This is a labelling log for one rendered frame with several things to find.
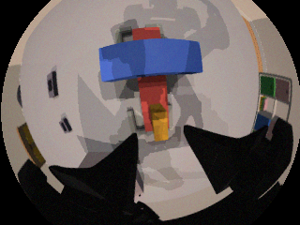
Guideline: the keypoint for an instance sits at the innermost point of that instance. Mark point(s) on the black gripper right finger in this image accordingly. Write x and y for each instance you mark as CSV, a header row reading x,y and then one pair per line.
x,y
221,156

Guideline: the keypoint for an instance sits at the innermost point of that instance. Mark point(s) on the blue rectangular block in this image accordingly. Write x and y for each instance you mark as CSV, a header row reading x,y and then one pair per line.
x,y
149,57

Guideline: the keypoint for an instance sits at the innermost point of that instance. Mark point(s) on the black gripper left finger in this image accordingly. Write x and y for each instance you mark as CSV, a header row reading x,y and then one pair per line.
x,y
113,178

